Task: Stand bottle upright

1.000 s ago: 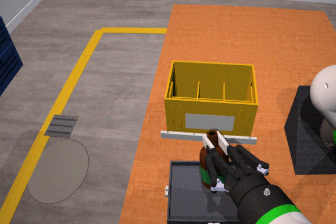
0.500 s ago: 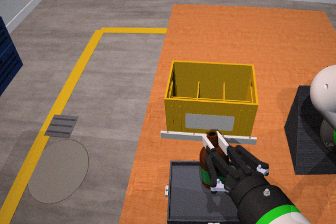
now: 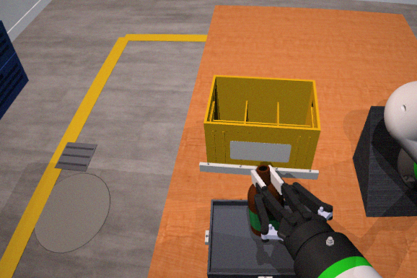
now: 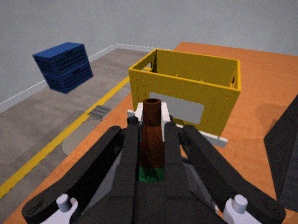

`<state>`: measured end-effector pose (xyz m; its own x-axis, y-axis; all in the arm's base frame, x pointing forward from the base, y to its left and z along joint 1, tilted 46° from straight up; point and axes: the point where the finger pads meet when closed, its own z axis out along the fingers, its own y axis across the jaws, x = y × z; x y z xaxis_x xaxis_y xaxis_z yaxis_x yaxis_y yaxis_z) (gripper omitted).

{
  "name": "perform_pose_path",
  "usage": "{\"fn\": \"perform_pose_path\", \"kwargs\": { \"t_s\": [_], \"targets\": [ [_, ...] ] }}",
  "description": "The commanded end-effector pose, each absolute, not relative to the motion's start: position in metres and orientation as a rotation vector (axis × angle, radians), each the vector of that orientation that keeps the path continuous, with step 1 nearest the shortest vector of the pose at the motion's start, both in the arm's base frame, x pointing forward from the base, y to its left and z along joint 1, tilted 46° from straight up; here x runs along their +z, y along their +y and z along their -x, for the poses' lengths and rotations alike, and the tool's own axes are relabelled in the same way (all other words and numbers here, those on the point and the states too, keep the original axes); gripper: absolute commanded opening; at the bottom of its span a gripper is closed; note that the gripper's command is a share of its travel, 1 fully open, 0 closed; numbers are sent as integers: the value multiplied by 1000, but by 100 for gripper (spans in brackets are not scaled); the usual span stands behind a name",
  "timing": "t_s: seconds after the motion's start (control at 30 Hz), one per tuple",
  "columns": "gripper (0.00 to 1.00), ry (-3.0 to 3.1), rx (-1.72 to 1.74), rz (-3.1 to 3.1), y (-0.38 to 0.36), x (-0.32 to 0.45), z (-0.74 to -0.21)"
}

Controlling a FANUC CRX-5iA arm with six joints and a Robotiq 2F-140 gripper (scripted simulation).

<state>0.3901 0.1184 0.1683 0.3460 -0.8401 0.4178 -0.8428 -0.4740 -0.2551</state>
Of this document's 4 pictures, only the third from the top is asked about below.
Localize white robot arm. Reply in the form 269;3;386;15
294;81;417;278

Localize yellow crate with dividers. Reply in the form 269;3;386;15
203;75;321;170

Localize brown bottle with green label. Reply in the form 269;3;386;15
247;165;284;237

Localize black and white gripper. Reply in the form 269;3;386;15
251;165;335;261

